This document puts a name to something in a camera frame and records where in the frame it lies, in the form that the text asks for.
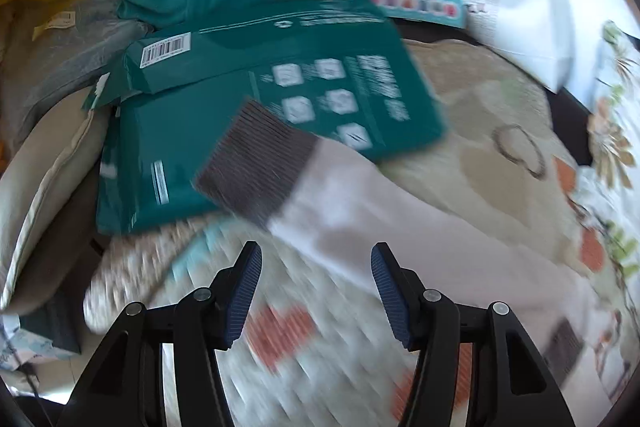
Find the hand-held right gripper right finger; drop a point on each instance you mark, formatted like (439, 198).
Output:
(392, 299)

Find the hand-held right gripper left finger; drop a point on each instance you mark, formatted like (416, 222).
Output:
(244, 294)

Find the white small garment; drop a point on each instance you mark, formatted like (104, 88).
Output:
(375, 217)

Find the teal plastic mailer bag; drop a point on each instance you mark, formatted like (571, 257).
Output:
(200, 107)

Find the heart print quilt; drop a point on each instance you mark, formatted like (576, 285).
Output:
(475, 122)

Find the beige pillow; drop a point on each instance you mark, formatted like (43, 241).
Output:
(45, 187)

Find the white floral pillow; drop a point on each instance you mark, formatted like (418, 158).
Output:
(615, 117)

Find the light blue flat box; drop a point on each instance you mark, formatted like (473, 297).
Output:
(415, 2)

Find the grey cloth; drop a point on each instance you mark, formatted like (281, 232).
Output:
(50, 57)

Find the white paper bag red print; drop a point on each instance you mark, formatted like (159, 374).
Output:
(520, 7)

